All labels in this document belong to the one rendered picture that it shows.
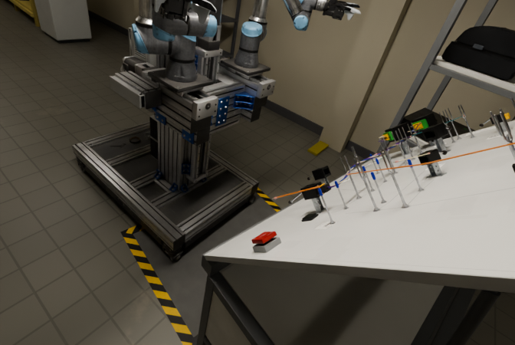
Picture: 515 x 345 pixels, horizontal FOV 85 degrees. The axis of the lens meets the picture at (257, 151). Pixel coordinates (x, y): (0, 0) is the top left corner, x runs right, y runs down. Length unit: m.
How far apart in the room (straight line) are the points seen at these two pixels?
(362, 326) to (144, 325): 1.17
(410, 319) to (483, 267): 0.79
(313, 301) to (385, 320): 0.24
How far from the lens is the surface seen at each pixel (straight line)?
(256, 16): 1.84
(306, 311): 1.05
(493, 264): 0.46
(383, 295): 1.22
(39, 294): 2.07
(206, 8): 0.84
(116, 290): 1.97
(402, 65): 3.26
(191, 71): 1.40
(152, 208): 2.03
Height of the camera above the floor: 1.69
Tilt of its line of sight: 34 degrees down
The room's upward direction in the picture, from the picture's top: 13 degrees clockwise
